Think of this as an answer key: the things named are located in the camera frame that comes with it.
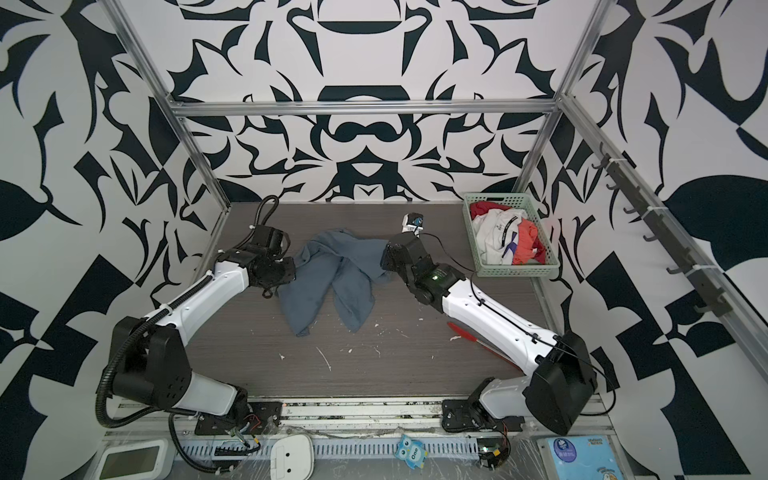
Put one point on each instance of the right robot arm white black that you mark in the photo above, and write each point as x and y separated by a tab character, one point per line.
558	378

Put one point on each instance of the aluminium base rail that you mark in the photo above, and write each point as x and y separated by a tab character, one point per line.
341	418

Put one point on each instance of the blue labelled box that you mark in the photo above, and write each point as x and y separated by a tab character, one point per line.
580	457

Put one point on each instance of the blue owl toy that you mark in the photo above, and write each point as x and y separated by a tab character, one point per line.
411	451

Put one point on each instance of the white tablet screen device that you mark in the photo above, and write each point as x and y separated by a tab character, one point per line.
151	459

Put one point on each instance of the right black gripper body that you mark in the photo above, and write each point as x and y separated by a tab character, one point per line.
392	262

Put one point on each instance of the white t shirt in basket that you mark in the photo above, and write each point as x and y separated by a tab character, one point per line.
496	235

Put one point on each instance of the black wall hook rack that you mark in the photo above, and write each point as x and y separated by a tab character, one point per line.
666	230

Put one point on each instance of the horizontal aluminium frame bar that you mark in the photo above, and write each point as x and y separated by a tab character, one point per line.
190	109

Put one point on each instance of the white box device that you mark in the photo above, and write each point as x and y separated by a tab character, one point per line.
292	458

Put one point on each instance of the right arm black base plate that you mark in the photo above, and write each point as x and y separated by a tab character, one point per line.
460	416

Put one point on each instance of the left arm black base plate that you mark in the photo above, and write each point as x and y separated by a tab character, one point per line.
252	419

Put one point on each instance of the green plastic basket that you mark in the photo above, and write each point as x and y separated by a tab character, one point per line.
518	201

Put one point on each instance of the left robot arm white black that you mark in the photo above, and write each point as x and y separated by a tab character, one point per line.
148	369

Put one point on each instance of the red pen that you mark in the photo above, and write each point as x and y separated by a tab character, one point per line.
462	333

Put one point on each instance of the grey blue t shirt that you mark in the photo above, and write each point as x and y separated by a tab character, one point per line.
333	261

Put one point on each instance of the red t shirt in basket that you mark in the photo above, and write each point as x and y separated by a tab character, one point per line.
530	248

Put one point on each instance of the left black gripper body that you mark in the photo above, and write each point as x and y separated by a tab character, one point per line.
282	272

